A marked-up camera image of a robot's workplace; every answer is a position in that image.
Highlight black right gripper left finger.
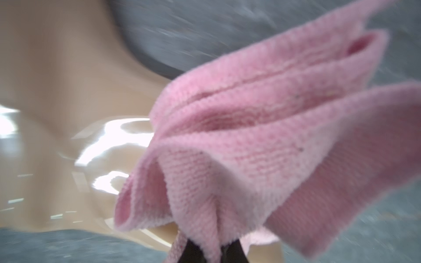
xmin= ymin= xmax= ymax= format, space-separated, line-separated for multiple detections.
xmin=178 ymin=240 xmax=207 ymax=263

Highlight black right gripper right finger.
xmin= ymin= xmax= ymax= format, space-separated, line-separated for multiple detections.
xmin=220 ymin=240 xmax=249 ymax=263

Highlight tan rubber boot orange sole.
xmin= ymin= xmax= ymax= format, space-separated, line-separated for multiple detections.
xmin=1 ymin=1 xmax=279 ymax=263

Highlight pink cloth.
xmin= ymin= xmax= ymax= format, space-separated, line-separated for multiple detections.
xmin=114 ymin=1 xmax=421 ymax=263

